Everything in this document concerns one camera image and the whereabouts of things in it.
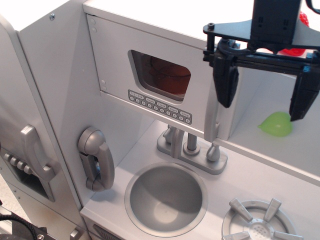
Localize brown toy inside microwave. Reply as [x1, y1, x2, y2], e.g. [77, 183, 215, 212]
[146, 56, 191, 95]

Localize green plastic toy pear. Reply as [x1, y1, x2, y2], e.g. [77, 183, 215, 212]
[258, 111, 293, 137]

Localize white toy microwave door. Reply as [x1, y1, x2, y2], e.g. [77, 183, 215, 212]
[87, 15, 224, 142]

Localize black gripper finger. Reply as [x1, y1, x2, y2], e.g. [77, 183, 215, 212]
[289, 72, 320, 122]

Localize round metal sink bowl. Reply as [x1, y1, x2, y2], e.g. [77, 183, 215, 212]
[124, 162, 208, 238]

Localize grey toy ice dispenser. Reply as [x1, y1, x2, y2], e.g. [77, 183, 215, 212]
[0, 147, 55, 202]

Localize grey toy wall telephone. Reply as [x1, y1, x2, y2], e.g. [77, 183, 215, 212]
[77, 126, 115, 192]

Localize red plastic toy strawberry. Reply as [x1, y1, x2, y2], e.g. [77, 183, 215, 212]
[279, 11, 310, 57]

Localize grey toy fridge handle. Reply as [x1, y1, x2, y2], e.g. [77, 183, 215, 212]
[20, 124, 56, 182]

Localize white toy kitchen cabinet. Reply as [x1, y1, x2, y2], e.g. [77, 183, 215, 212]
[0, 0, 320, 240]

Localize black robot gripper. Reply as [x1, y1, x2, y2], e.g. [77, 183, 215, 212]
[203, 0, 320, 108]

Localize grey toy sink faucet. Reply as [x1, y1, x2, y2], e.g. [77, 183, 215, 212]
[157, 125, 228, 175]

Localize black cable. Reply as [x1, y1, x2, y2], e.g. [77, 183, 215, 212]
[0, 214, 38, 240]

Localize grey toy stove burner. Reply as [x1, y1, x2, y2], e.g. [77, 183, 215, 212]
[221, 198, 303, 240]

